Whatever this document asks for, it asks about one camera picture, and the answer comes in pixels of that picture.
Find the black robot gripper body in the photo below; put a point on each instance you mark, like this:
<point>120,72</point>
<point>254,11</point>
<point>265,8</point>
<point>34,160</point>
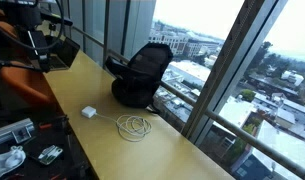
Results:
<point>22,13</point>

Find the black backpack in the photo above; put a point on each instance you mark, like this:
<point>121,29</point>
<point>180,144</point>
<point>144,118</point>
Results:
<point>142,76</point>

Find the dark laptop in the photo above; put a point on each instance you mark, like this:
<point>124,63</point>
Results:
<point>67,51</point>

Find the orange office chair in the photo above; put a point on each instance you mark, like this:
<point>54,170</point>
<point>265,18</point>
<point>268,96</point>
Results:
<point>25,85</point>

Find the dark window mullion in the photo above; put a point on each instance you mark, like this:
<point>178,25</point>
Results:
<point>106,33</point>

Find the small green circuit board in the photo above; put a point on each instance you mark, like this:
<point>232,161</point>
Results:
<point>50,155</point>

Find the white face mask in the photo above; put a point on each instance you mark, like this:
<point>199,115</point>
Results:
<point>7,161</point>

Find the metal window railing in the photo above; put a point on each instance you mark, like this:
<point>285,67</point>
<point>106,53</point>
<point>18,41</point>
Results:
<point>245,135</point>

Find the black camera stand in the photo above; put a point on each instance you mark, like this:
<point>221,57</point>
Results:
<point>47,63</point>

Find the aluminium extrusion rail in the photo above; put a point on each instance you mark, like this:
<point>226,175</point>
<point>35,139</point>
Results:
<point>8,131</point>

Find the grey window frame post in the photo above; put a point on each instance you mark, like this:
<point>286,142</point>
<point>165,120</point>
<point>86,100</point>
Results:
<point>225,66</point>

